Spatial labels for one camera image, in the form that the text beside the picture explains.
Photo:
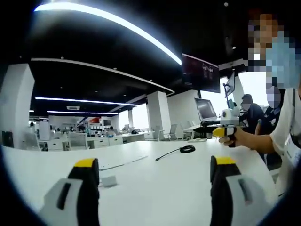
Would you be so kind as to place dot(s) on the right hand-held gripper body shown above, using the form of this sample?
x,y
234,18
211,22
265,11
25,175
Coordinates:
x,y
229,117

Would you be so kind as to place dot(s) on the person in white shirt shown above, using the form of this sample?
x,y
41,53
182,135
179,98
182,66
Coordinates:
x,y
288,131

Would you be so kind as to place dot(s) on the grey office chair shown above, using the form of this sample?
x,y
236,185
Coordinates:
x,y
157,133
170,132

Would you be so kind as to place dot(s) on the person's right hand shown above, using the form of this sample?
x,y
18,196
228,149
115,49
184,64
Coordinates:
x,y
240,139

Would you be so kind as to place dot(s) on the white charger adapter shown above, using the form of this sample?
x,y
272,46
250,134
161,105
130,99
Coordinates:
x,y
108,181

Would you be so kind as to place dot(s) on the tilted monitor on stand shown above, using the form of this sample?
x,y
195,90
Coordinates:
x,y
230,84

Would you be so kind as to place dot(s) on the straight ceiling light strip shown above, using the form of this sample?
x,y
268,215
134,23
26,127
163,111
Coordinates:
x,y
82,112
84,101

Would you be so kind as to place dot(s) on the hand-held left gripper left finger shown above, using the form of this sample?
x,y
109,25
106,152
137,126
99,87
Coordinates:
x,y
82,188

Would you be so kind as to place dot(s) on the long curved ceiling light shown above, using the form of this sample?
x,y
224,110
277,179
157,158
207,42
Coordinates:
x,y
113,17

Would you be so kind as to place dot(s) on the grey desktop monitor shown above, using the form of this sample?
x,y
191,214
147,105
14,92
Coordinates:
x,y
206,109

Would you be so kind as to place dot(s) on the hanging dark display screen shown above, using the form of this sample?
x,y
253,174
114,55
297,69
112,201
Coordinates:
x,y
200,73

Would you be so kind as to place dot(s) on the white office desk row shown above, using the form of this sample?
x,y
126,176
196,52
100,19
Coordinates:
x,y
103,141

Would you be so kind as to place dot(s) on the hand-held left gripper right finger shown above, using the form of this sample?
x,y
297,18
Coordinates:
x,y
225,188

